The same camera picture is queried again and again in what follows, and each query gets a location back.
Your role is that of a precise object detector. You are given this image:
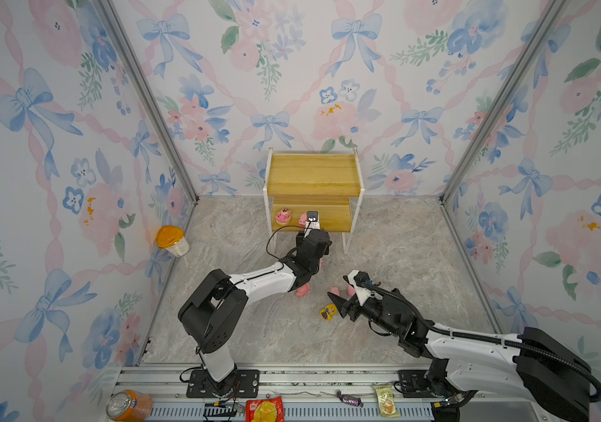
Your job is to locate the pink bear toy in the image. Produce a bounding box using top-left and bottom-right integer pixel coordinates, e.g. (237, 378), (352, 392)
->
(275, 207), (292, 226)

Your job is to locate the pink toy with blue bow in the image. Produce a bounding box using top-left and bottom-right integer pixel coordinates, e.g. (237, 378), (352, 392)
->
(295, 283), (310, 297)

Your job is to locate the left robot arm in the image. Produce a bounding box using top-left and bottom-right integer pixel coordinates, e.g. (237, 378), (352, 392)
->
(177, 228), (331, 399)

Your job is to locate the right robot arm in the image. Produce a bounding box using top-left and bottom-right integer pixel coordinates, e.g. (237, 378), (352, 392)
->
(329, 288), (601, 421)

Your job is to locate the yellow bear toy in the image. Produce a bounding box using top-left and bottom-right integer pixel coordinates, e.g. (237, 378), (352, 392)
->
(320, 304), (339, 321)

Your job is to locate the wooden two-tier shelf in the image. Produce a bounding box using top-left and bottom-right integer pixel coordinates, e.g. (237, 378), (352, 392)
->
(263, 149), (365, 251)

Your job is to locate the green snack packet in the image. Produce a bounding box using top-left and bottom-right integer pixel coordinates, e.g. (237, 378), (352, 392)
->
(374, 385), (401, 418)

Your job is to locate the purple wrapped candy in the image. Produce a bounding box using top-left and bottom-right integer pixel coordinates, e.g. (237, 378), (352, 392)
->
(336, 390), (364, 408)

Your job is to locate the red snack packet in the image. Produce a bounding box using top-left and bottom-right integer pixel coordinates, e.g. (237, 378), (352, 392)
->
(245, 397), (285, 422)

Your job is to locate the orange soda can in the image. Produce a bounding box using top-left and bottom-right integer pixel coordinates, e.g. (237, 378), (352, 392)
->
(105, 390), (154, 422)

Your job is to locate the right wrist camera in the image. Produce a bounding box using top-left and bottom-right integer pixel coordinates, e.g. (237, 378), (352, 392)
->
(347, 270), (374, 307)

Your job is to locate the aluminium rail base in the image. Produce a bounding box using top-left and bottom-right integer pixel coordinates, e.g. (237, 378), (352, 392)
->
(114, 364), (556, 421)

